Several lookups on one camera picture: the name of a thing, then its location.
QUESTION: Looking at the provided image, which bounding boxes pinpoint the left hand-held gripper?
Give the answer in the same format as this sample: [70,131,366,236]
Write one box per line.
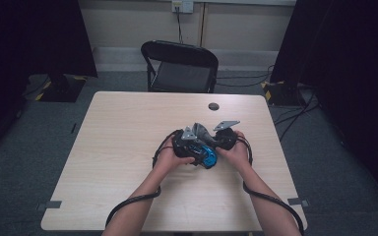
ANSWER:
[172,126,199,159]

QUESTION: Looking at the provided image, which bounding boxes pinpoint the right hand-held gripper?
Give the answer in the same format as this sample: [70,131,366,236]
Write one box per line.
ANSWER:
[213,120,241,151]

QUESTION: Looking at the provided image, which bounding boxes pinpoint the grey cloth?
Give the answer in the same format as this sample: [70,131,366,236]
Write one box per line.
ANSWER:
[191,122,226,149]

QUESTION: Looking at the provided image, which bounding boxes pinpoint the blue toy car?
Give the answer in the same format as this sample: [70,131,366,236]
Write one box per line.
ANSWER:
[186,144,219,170]

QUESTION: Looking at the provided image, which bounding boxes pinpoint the person's left hand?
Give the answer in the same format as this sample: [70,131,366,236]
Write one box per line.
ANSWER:
[153,135,196,179]

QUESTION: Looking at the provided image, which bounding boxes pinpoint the person's right hand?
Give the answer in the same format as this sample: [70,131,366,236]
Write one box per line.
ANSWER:
[215,130,253,175]

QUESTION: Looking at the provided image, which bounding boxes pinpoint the black stand base yellow stripes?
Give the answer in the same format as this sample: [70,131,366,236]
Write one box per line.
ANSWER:
[33,73,88,103]
[260,80,307,107]

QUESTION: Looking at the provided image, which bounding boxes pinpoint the black folding chair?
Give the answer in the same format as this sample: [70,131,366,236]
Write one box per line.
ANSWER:
[140,39,220,94]

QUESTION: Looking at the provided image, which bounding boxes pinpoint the grey tape strip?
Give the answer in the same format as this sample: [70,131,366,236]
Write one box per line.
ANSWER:
[287,197,310,208]
[35,200,63,212]

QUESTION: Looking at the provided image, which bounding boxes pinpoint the black curtain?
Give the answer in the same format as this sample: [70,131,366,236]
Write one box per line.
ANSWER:
[270,0,378,210]
[0,0,98,165]

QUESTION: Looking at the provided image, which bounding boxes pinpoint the black floor cables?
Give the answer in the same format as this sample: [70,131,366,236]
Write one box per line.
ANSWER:
[216,63,276,89]
[273,88,322,143]

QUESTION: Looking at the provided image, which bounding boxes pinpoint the left hand-held gripper black cable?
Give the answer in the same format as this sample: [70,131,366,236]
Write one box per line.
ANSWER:
[104,129,182,229]

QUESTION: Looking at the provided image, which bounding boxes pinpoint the hand-held gripper black cable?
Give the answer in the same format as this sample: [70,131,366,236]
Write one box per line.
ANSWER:
[104,129,182,229]
[235,135,306,236]

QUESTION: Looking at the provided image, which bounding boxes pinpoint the right hand-held gripper black cable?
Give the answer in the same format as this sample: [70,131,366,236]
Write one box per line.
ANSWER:
[235,135,306,236]

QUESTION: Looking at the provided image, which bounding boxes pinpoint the black socket cable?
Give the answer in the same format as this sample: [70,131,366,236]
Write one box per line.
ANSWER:
[175,6,185,44]

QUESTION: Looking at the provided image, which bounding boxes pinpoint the white wall socket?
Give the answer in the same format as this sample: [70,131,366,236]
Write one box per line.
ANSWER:
[171,0,195,14]

